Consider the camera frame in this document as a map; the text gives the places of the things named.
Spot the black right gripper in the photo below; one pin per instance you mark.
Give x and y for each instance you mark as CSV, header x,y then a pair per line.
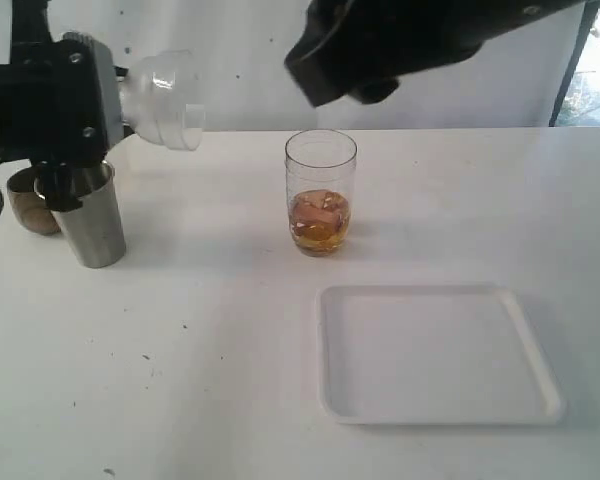
x,y
361,48

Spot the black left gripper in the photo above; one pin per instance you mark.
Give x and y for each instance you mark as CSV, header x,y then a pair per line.
x,y
51,112

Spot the round wooden cup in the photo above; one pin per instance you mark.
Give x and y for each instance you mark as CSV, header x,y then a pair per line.
x,y
29,209

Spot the stainless steel cup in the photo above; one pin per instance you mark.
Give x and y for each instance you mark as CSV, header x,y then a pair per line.
x,y
94,232

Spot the clear domed shaker lid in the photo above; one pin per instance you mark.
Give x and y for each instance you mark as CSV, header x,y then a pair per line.
x,y
161,100

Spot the clear plastic shaker tumbler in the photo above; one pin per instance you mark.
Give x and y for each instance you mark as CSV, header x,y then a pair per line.
x,y
320,176

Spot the white plastic tray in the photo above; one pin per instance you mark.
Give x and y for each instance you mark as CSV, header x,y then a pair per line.
x,y
432,355

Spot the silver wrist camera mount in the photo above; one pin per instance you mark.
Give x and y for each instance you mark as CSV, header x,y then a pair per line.
x,y
107,86

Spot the dark window frame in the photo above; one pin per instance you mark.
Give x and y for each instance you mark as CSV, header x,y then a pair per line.
x,y
578,99

